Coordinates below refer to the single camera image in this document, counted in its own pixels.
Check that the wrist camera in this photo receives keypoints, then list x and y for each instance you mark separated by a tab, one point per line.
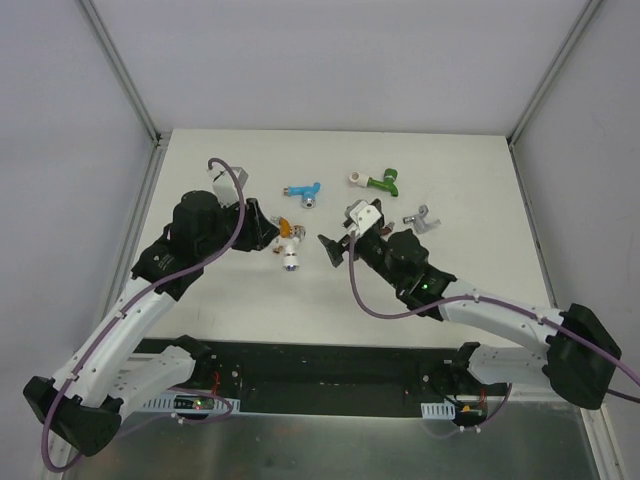
356	220
223	186

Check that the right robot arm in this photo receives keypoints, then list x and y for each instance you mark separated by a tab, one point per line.
568	351

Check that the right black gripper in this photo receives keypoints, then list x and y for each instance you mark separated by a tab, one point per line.
356	238

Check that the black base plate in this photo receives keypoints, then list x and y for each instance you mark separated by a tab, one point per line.
270	378

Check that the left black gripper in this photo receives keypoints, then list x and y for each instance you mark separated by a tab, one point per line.
252	225

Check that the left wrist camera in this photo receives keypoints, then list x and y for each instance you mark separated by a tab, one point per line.
223	186

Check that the blue faucet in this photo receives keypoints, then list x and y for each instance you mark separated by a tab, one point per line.
306	193

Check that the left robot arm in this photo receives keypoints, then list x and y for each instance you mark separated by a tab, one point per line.
86	401

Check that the white elbow pipe fitting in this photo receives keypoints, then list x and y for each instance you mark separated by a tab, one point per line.
282	244

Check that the grey faucet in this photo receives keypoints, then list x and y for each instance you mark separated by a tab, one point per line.
419	221

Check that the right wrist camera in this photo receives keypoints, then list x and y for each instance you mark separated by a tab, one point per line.
356	220

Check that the green faucet with white fitting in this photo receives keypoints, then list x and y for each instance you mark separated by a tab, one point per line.
387	183

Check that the orange faucet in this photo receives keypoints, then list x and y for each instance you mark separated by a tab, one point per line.
286	228

